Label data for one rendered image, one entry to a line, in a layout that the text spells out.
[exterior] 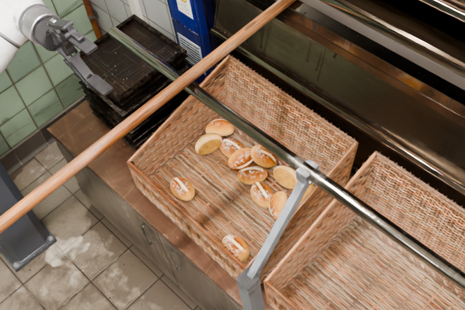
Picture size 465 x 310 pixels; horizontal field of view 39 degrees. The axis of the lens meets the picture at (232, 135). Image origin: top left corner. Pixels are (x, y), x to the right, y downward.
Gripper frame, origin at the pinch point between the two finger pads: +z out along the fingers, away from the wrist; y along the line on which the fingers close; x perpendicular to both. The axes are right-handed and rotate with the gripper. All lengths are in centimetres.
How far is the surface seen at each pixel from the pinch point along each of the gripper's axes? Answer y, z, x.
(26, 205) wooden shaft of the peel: 13.6, 7.2, 30.3
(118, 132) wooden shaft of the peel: 13.4, 7.1, 3.8
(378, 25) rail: -10, 46, -41
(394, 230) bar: 16, 69, -19
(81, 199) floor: 134, -74, -1
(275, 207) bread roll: 69, 23, -28
